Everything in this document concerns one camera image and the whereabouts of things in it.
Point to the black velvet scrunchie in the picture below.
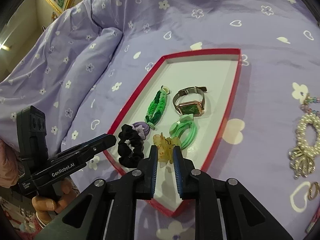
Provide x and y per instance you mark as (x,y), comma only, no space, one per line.
(130,147)

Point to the purple floral bed duvet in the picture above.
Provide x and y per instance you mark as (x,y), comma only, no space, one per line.
(87,64)

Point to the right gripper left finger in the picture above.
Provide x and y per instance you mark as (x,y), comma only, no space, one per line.
(147,181)

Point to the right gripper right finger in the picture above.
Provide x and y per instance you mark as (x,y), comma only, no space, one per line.
(185,181)

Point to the gold hoop earring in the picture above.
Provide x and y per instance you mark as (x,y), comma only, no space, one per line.
(313,191)

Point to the red jewelry tray box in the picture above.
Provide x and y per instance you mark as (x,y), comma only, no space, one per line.
(216,69)

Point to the person's left hand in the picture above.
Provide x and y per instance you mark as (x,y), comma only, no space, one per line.
(42,205)

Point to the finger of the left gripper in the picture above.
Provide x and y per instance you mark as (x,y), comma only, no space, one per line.
(100,143)

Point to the gold square wrist watch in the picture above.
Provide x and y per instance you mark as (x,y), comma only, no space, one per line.
(194,107)

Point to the yellow translucent hair claw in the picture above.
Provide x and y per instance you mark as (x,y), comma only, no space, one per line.
(165,147)

